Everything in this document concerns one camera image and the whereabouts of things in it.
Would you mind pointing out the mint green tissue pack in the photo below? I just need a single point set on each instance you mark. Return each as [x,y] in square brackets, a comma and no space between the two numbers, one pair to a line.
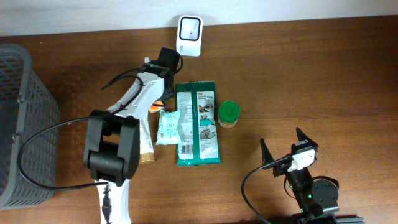
[168,128]

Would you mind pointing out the orange tissue box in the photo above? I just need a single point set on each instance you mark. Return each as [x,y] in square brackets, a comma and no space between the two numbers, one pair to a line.
[156,106]

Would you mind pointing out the white cream tube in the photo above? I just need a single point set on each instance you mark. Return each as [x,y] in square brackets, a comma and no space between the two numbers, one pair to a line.
[146,146]

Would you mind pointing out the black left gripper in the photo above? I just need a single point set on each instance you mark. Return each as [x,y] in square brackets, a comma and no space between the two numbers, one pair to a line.
[169,88]

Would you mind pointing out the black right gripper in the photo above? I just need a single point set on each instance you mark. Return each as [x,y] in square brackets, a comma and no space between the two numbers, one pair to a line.
[267,157]

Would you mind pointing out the green lid jar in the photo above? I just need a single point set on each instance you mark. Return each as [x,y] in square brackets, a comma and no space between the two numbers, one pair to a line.
[228,114]

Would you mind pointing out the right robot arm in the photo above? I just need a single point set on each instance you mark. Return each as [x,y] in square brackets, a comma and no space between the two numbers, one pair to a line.
[317,196]

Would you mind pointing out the white barcode scanner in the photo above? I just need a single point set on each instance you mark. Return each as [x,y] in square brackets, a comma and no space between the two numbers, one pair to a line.
[189,35]

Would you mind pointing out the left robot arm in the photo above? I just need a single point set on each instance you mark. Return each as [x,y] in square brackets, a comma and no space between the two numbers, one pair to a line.
[112,146]

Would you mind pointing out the grey plastic mesh basket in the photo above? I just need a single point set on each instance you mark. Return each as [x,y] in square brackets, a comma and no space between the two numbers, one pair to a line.
[27,107]

